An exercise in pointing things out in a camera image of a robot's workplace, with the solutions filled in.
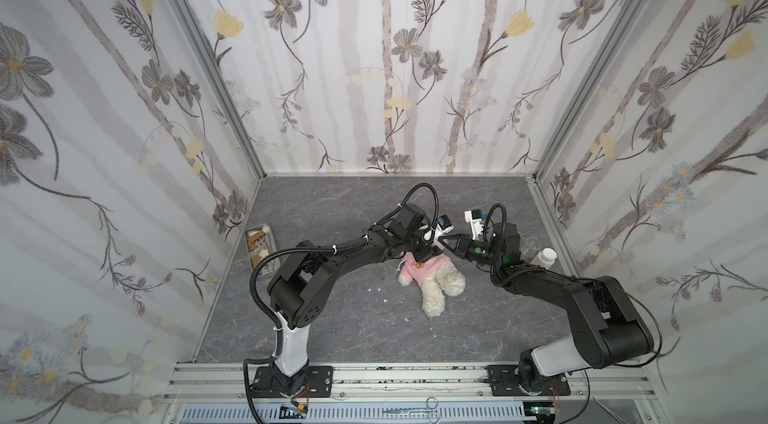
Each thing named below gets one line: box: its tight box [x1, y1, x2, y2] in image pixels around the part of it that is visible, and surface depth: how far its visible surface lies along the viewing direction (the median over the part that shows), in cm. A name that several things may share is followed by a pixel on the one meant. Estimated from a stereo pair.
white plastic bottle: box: [530, 248, 558, 270], surface depth 90 cm
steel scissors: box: [382, 397, 440, 424], surface depth 72 cm
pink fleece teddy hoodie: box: [399, 252, 451, 286], surface depth 88 cm
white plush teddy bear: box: [398, 261, 466, 317], surface depth 85 cm
